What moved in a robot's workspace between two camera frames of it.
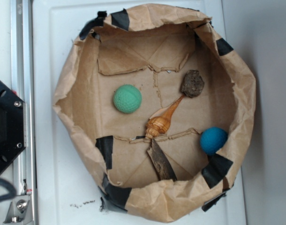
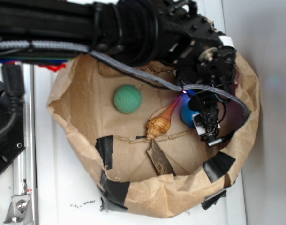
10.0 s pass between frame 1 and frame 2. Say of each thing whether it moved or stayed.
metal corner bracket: stayed
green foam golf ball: stayed
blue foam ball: moved
